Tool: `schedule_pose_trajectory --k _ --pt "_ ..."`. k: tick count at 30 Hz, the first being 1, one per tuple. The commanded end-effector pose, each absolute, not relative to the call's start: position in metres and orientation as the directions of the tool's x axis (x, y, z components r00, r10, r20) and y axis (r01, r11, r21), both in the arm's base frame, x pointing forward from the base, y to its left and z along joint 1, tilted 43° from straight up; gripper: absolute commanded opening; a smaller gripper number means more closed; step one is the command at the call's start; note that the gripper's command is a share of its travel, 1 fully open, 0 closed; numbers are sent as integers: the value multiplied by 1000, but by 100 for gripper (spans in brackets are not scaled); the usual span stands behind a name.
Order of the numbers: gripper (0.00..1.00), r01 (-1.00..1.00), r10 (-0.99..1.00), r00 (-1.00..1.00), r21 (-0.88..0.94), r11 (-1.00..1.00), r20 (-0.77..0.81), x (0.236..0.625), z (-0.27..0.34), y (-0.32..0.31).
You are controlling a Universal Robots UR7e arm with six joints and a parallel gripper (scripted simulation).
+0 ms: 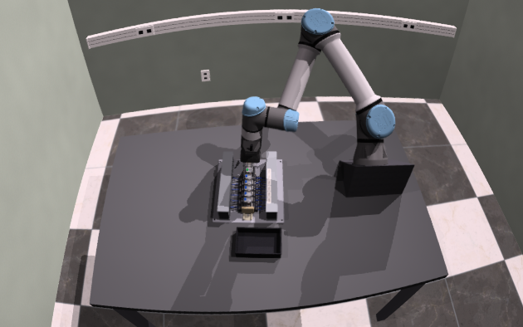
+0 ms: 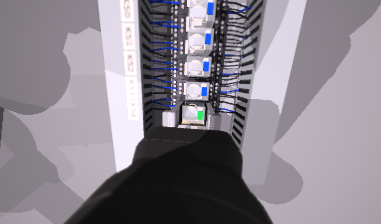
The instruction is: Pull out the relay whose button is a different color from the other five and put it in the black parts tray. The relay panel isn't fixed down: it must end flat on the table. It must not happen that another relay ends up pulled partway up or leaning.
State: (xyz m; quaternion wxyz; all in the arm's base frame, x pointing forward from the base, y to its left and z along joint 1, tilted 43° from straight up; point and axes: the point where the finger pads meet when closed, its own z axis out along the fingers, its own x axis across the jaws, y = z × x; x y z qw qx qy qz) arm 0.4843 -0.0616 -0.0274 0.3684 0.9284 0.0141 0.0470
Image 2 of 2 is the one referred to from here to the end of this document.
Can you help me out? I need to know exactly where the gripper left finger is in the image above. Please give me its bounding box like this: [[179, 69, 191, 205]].
[[163, 101, 185, 128]]

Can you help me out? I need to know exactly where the white relay panel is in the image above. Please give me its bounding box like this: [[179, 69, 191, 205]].
[[98, 0, 307, 185]]

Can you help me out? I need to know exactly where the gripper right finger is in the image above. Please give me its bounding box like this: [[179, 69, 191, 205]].
[[204, 103, 222, 131]]

